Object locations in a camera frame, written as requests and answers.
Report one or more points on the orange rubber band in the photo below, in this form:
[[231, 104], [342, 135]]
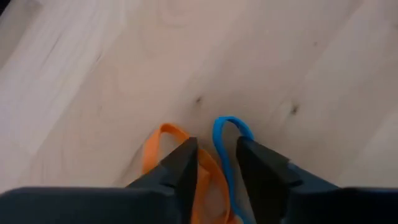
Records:
[[211, 177]]

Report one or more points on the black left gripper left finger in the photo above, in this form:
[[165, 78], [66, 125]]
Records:
[[180, 168]]

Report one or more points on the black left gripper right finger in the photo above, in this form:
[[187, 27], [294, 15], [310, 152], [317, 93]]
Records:
[[264, 174]]

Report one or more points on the blue rubber band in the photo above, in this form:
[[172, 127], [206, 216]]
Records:
[[218, 137]]

